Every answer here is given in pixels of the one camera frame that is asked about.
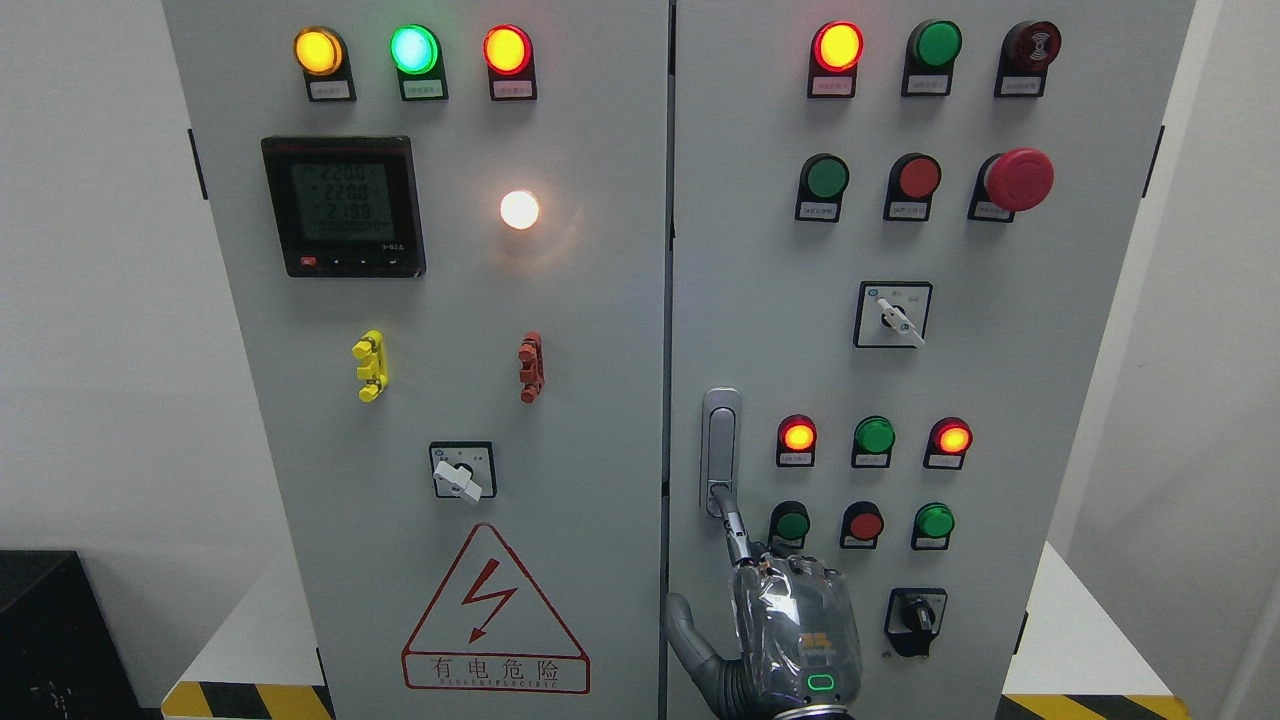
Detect grey cabinet door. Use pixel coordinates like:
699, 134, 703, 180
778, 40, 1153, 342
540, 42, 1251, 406
669, 1, 1194, 719
164, 1, 669, 719

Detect yellow indicator light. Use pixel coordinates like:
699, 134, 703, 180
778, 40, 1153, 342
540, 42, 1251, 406
293, 26, 356, 102

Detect white lit indicator light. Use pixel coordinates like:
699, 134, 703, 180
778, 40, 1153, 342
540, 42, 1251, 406
499, 190, 541, 231

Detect green button second row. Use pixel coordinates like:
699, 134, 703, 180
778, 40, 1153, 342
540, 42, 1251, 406
794, 152, 850, 223

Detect red lit indicator light left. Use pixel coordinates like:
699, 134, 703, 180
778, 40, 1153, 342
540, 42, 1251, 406
483, 24, 538, 102

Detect green button top right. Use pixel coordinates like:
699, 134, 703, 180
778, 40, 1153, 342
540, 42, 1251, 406
901, 18, 963, 97

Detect red lit light third row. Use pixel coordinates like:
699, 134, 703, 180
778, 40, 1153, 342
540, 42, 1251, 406
923, 416, 973, 470
774, 414, 817, 468

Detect red emergency stop button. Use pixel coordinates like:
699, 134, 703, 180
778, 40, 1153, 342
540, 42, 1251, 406
968, 147, 1055, 223

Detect yellow terminal connector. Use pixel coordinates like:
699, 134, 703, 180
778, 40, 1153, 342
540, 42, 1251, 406
351, 329, 389, 404

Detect white platform hazard stripes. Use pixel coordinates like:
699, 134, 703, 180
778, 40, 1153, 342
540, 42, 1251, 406
161, 546, 1190, 719

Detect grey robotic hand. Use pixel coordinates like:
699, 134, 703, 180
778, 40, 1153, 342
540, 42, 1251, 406
663, 483, 861, 719

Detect upper right rotary switch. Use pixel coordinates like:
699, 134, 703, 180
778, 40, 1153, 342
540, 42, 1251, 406
854, 281, 933, 348

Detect black digital power meter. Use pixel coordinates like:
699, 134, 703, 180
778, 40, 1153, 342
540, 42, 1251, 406
261, 135, 428, 278

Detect green button fourth row left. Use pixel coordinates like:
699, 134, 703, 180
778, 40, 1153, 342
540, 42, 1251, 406
767, 500, 812, 550

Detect red terminal connector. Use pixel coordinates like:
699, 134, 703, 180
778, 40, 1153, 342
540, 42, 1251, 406
517, 331, 545, 404

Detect green button fourth row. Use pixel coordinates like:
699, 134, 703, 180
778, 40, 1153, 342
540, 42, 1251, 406
767, 500, 812, 550
911, 502, 956, 551

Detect red lit light top right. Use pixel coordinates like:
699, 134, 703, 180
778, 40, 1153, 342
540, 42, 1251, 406
806, 20, 865, 99

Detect red lit light third row right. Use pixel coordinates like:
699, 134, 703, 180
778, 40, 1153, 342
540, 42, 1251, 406
923, 416, 973, 470

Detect green button fourth row right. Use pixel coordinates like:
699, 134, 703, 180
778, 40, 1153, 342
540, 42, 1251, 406
911, 502, 956, 551

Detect red button second row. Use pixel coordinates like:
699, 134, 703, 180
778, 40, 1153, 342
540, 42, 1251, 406
883, 152, 942, 222

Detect green lit indicator light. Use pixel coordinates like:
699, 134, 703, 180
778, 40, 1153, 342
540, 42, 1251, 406
389, 23, 449, 102

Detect grey left cabinet door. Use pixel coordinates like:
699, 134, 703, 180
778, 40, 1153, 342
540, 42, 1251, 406
164, 1, 669, 719

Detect red button fourth row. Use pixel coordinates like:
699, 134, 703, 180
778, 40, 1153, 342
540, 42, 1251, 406
838, 501, 884, 550

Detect grey right cabinet door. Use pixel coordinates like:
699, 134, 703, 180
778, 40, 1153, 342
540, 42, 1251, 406
669, 1, 1194, 719

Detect silver door handle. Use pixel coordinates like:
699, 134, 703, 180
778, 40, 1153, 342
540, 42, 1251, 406
700, 387, 741, 519

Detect left door rotary switch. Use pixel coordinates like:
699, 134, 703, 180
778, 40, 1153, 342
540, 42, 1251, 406
429, 441, 497, 505

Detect green button third row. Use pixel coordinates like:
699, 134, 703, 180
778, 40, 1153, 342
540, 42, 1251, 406
851, 415, 896, 469

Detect black box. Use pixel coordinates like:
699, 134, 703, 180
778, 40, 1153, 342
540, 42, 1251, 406
1, 550, 143, 719

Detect dark red buzzer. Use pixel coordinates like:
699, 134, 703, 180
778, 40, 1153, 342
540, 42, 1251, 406
995, 20, 1062, 97

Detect red high voltage warning sticker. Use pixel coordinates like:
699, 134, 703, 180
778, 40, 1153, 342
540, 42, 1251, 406
401, 523, 591, 694

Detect lower right rotary switch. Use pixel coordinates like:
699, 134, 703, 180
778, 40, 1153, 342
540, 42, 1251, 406
884, 587, 948, 657

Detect red lit light third row left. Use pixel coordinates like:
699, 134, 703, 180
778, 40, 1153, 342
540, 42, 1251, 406
774, 414, 817, 468

